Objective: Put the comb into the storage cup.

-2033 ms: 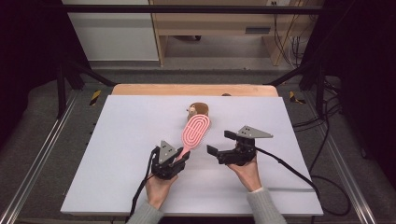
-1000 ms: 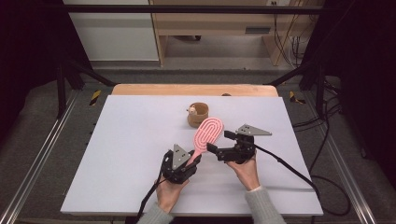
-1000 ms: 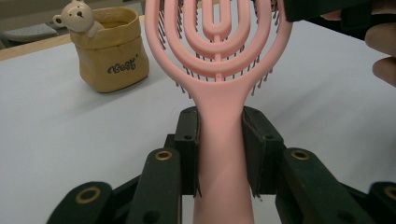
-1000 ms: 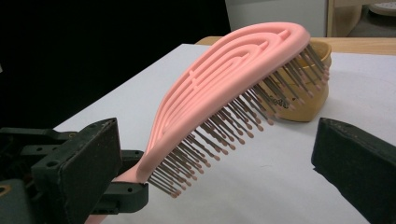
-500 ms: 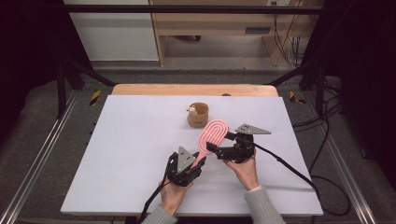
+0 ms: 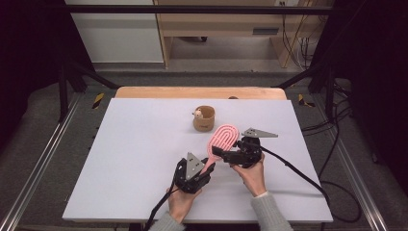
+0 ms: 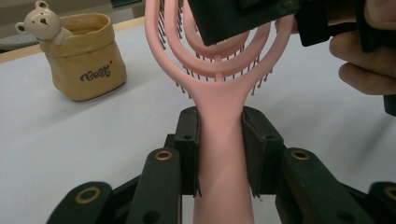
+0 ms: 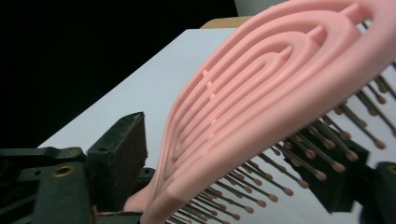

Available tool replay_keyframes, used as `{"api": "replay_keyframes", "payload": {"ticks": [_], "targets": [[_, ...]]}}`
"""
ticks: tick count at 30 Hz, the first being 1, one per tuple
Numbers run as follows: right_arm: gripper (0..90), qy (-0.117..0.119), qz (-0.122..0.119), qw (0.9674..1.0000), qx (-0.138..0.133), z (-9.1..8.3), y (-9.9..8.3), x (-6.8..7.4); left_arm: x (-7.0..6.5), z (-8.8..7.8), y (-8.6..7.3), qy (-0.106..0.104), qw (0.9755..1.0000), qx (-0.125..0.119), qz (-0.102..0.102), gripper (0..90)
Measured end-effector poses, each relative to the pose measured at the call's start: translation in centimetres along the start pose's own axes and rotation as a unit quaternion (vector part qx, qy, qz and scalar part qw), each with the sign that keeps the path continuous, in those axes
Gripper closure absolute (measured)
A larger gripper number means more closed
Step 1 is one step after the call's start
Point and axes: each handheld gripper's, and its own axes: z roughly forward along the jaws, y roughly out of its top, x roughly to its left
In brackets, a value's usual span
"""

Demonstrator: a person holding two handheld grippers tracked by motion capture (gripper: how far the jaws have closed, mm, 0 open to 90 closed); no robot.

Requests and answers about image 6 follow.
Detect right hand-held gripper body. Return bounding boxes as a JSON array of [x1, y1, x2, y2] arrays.
[[222, 127, 279, 169]]

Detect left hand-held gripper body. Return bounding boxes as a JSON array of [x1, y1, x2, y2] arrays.
[[172, 152, 211, 194]]

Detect pink hairbrush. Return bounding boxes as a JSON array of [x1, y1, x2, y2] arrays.
[[201, 123, 241, 174]]

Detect person's right hand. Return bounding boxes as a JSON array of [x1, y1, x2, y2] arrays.
[[230, 153, 268, 197]]

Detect person's left hand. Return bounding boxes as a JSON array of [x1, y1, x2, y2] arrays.
[[166, 187, 202, 224]]

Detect brown cup with animal figure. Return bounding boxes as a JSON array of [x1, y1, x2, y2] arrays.
[[191, 105, 216, 132]]

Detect white table board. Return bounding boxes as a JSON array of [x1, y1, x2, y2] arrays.
[[62, 97, 334, 224]]

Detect wooden table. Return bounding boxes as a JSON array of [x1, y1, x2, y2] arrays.
[[115, 86, 288, 100]]

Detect yellow black striped tape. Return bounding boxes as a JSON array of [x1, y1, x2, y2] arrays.
[[297, 93, 317, 109], [91, 92, 106, 110]]

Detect light wooden desk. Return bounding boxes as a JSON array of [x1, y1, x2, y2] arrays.
[[153, 0, 323, 69]]

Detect white cabinet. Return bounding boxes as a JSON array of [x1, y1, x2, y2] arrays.
[[63, 0, 165, 64]]

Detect black curtain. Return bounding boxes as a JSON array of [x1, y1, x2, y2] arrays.
[[0, 0, 94, 152], [312, 0, 408, 184]]

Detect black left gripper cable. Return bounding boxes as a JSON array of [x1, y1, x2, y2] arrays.
[[142, 187, 181, 231]]

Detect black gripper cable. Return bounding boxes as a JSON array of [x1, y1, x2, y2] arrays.
[[259, 145, 362, 224], [142, 187, 181, 231]]

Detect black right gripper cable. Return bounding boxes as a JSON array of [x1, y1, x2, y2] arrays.
[[259, 145, 362, 224]]

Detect black floor cables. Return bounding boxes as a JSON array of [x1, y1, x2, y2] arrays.
[[301, 80, 354, 177]]

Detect black frame leg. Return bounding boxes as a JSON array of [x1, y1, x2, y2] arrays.
[[57, 61, 120, 123], [272, 62, 337, 121]]

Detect aluminium rail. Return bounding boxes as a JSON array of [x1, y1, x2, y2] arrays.
[[0, 94, 82, 231], [312, 95, 390, 231]]

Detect hanging desk cables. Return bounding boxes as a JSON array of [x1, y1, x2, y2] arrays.
[[279, 0, 315, 70]]

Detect black frame crossbar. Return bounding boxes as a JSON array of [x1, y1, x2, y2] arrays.
[[63, 4, 335, 15]]

